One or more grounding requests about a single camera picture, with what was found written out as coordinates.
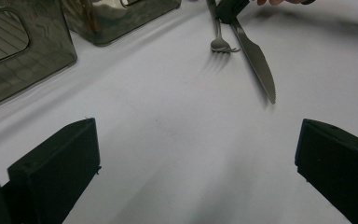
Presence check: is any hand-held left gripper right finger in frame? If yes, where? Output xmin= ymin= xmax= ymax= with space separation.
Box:
xmin=294 ymin=118 xmax=358 ymax=224

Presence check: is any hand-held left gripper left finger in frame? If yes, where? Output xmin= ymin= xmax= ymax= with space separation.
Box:
xmin=7 ymin=117 xmax=102 ymax=224

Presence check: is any steel fork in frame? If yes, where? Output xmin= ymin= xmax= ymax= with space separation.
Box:
xmin=205 ymin=0 xmax=241 ymax=54

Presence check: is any steel knife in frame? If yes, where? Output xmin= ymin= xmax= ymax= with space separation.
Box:
xmin=228 ymin=17 xmax=277 ymax=105

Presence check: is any smoky clear plastic bin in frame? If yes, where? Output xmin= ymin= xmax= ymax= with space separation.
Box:
xmin=0 ymin=0 xmax=78 ymax=114
xmin=60 ymin=0 xmax=182 ymax=47

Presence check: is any white table cover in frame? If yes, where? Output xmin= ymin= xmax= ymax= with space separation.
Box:
xmin=0 ymin=0 xmax=358 ymax=224

